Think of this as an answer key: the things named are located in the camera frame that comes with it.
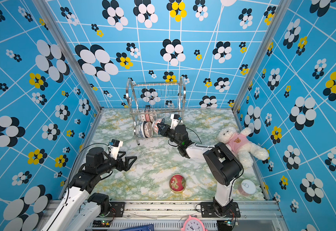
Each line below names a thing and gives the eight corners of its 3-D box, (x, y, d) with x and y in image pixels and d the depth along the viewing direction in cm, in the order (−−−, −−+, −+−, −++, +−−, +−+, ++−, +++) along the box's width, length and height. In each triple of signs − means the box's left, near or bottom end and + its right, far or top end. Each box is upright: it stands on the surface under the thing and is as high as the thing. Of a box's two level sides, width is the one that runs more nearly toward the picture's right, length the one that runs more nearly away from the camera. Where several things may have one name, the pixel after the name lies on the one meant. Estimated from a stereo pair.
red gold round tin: (169, 192, 81) (169, 190, 78) (169, 176, 87) (169, 173, 84) (186, 192, 81) (186, 190, 78) (185, 175, 87) (185, 173, 84)
